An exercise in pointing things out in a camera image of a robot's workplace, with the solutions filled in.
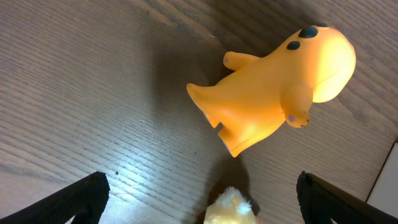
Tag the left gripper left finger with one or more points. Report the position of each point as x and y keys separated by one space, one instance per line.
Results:
x=81 y=202

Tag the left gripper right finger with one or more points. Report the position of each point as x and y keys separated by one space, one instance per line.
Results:
x=323 y=203

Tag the white cardboard box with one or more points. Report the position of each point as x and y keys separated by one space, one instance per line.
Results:
x=383 y=194

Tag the yellow plush duck toy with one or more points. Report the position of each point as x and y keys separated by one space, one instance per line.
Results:
x=231 y=207

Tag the orange rubber dinosaur toy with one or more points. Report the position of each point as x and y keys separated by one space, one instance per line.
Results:
x=261 y=93

